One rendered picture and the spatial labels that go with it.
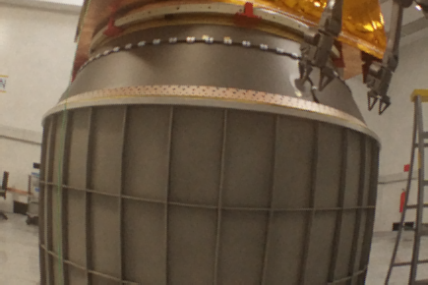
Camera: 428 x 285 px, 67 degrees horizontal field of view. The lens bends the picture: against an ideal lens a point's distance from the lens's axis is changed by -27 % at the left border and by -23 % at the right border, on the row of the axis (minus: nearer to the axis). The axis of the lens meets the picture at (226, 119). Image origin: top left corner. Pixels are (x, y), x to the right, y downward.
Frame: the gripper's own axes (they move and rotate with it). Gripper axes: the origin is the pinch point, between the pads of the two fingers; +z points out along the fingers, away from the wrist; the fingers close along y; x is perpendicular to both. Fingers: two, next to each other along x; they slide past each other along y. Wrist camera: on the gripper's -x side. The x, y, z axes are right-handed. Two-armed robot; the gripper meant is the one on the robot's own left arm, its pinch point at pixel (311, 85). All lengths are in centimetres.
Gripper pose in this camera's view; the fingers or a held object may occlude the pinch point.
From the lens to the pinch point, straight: 145.5
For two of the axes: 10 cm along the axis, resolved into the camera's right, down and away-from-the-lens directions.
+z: -3.4, 9.2, 2.1
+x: 4.6, 3.6, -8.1
